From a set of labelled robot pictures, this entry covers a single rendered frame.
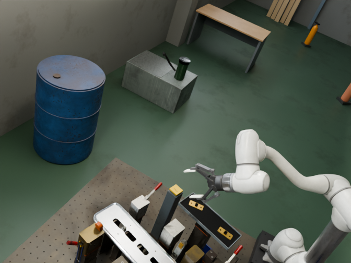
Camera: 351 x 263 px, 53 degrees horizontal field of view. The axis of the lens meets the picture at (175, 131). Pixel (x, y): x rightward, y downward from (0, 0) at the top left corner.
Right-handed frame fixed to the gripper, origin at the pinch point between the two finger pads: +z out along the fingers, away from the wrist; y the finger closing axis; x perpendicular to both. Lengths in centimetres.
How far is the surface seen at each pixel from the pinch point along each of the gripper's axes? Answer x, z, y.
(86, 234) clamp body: 34, 46, -14
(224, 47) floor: -508, 215, 110
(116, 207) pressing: 6, 51, -11
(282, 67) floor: -573, 130, 48
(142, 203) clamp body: -2.9, 38.6, -12.5
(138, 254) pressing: 17.1, 30.0, -32.6
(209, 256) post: -3.1, 0.0, -41.2
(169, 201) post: -15.6, 28.7, -15.8
